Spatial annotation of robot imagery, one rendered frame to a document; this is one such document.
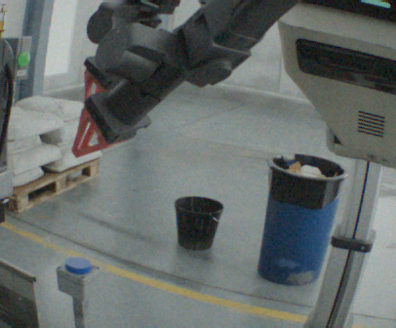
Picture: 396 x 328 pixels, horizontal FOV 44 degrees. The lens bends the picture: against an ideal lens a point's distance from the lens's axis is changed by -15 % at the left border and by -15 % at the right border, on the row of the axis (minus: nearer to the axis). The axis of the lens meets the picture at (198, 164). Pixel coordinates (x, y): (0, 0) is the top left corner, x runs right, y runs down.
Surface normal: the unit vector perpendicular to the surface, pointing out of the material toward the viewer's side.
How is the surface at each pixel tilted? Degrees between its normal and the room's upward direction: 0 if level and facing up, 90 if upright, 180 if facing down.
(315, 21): 40
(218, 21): 83
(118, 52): 71
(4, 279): 90
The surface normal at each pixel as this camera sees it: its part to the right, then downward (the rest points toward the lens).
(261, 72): -0.40, 0.21
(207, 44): -0.82, -0.06
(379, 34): -0.18, -0.60
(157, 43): 0.72, -0.38
